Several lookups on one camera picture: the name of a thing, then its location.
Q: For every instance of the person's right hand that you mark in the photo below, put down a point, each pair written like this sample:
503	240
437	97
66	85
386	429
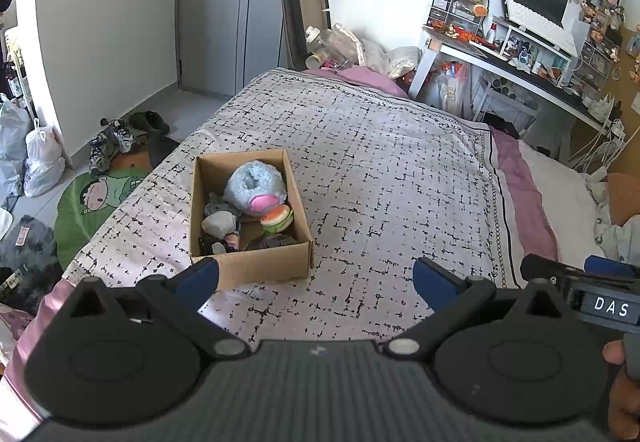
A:
625	402

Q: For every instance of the green cartoon rug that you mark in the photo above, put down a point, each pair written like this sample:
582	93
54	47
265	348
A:
80	222

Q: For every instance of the large flat cardboard box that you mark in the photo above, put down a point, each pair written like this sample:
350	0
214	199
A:
305	1

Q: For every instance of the large white plastic bag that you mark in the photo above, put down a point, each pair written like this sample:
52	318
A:
11	136

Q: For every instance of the white bottle red cap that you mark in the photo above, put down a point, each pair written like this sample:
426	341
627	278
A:
492	34

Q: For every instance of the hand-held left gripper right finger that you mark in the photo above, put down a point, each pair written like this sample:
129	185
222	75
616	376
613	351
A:
435	282

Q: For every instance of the grey door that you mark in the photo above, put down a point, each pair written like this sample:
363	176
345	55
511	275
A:
215	21

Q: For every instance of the grey sneaker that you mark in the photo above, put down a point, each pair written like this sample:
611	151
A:
120	134
100	151

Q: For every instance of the cream pillow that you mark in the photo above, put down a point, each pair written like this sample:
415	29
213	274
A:
395	61

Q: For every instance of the burger plush toy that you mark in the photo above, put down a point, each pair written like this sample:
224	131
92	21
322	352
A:
276	219

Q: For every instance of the tall clear drawer organizer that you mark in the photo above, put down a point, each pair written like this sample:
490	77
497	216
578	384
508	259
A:
592	56

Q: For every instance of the storage rack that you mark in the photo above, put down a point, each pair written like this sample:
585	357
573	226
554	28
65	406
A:
15	71

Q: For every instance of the clear plastic jar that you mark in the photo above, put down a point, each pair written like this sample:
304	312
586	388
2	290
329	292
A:
334	41

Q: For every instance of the white monitor riser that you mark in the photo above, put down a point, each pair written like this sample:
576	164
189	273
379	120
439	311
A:
550	49

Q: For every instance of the white desk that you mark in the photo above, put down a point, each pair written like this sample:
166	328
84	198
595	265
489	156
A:
500	64

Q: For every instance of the clear plastic bottle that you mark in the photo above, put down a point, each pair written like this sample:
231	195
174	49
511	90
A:
314	37

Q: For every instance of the white pillow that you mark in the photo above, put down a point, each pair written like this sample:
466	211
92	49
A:
560	192

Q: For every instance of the dark grey plush toy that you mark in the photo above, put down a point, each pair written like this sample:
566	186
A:
272	242

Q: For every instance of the white keyboard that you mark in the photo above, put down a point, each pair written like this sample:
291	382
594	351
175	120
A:
540	24

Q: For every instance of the grey fluffy plush toy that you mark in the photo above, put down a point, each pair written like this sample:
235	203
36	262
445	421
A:
255	184

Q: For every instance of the dark slippers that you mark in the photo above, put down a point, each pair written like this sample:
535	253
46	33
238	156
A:
147	121

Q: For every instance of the light blue cloth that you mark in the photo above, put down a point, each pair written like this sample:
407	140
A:
620	237

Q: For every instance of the white marshmallow plush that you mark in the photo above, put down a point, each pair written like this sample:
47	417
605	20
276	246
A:
218	223

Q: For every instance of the grid-print blanket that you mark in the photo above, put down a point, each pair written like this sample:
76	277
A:
375	171

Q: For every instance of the lace pillow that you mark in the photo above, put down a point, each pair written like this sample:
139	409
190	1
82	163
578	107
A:
352	44

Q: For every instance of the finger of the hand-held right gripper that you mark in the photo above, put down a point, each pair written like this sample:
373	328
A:
607	267
542	267

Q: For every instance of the orange pillow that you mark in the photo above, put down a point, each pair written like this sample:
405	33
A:
625	192

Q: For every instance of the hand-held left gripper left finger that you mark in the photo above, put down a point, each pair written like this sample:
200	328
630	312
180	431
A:
200	279

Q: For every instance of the cork board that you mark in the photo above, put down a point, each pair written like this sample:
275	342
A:
631	86

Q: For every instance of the white storage cart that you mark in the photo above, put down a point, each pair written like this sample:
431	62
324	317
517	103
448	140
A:
505	101

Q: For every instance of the brown floor mat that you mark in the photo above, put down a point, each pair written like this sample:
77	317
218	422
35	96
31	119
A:
132	161

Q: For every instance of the clear plastic bag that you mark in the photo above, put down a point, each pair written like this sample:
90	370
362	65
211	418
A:
450	81

